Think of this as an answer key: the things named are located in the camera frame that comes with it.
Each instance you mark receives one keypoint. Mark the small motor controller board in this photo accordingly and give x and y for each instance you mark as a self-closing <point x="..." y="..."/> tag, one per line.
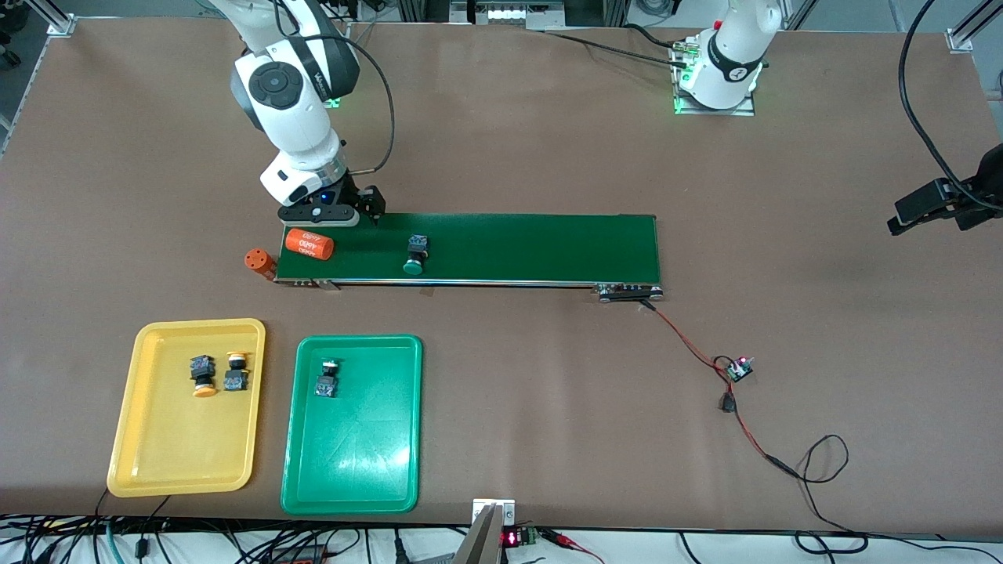
<point x="739" y="370"/>

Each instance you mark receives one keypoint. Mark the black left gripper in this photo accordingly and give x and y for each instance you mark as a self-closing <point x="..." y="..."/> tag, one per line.
<point x="980" y="190"/>

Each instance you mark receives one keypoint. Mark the white lit device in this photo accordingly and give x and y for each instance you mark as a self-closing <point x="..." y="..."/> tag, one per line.
<point x="517" y="14"/>

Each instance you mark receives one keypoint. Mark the green belt conveyor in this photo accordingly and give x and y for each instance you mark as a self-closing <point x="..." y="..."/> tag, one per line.
<point x="533" y="243"/>

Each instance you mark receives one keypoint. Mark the red digit display module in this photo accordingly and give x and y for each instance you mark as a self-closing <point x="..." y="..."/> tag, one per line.
<point x="513" y="538"/>

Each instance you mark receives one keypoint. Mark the yellow plastic tray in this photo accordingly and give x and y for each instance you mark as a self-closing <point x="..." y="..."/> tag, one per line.
<point x="188" y="446"/>

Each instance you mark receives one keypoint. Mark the red alligator clip lead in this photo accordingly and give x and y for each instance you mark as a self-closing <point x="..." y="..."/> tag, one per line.
<point x="564" y="539"/>

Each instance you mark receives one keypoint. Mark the green mushroom push button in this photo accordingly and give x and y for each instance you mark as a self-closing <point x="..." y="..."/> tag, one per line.
<point x="327" y="384"/>
<point x="414" y="267"/>

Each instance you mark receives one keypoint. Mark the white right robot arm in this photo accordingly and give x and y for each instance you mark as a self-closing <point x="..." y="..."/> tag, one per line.
<point x="298" y="133"/>

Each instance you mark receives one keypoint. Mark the green plastic tray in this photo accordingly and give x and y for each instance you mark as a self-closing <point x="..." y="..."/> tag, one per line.
<point x="353" y="446"/>

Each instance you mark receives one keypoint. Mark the aluminium corner profile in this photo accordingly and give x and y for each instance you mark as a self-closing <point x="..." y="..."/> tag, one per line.
<point x="63" y="23"/>
<point x="968" y="31"/>

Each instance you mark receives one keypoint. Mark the aluminium frame rack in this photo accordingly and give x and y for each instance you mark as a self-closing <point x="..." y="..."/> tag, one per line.
<point x="615" y="12"/>

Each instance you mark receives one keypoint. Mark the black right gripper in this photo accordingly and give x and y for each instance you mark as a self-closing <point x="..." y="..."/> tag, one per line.
<point x="350" y="192"/>

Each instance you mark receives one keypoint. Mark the yellow mushroom push button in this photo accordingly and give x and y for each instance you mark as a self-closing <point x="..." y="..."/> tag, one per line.
<point x="205" y="390"/>
<point x="235" y="381"/>

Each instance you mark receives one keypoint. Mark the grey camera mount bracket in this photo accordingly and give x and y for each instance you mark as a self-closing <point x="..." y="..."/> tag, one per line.
<point x="490" y="513"/>

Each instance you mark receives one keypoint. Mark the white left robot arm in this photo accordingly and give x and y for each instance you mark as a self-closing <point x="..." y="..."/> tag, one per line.
<point x="729" y="63"/>

